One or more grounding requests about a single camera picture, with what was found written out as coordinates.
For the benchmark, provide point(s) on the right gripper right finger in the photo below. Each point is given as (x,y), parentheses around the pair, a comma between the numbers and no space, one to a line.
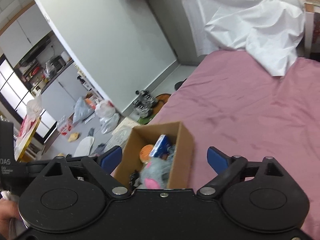
(229,172)

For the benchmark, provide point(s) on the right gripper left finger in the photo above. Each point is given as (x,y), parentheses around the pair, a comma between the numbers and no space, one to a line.
(99,171)

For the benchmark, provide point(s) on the burger plush toy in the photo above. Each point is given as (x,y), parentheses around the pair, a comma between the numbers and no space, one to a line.
(144,154)

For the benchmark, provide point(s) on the grey pink plush toy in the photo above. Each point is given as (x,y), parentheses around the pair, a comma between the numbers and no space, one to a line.
(155,175)

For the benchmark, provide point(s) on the blue white tissue pack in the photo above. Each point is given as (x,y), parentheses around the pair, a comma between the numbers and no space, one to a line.
(160,147)

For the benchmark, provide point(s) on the person's hand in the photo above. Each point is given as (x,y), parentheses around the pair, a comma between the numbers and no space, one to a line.
(9,210)

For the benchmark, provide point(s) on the white insole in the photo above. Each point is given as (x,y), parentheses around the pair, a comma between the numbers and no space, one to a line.
(85,146)

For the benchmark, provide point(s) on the clear plastic bag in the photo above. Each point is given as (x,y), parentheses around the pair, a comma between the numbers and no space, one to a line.
(109,124)

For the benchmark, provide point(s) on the white red plastic bag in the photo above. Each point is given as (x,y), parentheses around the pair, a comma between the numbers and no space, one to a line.
(105,109)

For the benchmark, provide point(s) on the grey plastic bag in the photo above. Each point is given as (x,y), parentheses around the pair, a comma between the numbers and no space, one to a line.
(82,110)

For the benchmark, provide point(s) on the pink bed sheet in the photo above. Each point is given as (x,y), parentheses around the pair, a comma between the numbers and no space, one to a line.
(232,103)

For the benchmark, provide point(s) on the orange cardboard box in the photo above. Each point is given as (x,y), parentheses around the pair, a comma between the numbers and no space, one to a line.
(91,99)

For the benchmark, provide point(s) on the kitchen cabinet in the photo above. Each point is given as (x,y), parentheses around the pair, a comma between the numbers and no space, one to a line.
(38,57)

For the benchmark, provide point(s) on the grey sneaker right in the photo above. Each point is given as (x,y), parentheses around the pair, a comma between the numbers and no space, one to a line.
(146,98)

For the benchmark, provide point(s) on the green cartoon floor mat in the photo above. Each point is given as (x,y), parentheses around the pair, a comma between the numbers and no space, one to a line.
(162,100)

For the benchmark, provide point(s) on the black slipper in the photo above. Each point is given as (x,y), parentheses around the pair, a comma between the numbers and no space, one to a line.
(178,85)

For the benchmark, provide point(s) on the white cover sheet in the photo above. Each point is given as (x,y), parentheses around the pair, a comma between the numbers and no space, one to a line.
(268,30)

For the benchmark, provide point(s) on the white desk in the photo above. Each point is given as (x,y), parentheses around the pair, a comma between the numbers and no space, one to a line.
(311,32)

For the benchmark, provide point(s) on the window with black frame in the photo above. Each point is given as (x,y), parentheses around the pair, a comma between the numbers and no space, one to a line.
(15,96)

